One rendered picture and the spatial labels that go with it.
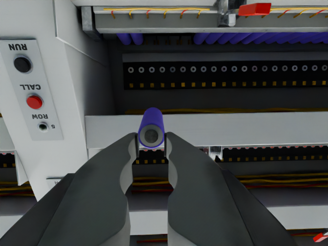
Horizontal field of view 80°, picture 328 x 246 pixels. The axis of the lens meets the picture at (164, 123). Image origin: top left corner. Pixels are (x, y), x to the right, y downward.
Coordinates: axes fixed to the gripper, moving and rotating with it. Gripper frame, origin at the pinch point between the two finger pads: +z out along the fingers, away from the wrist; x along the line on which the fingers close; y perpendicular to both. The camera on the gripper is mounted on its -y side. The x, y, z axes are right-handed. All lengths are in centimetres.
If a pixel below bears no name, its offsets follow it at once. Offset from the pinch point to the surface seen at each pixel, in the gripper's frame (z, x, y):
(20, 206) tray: 20.0, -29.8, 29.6
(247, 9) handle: 7.8, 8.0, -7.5
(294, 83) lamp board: 27.1, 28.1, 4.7
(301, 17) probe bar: 16.7, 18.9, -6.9
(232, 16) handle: 13.0, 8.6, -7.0
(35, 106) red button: 11.0, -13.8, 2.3
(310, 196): 20, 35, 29
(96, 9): 16.4, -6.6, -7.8
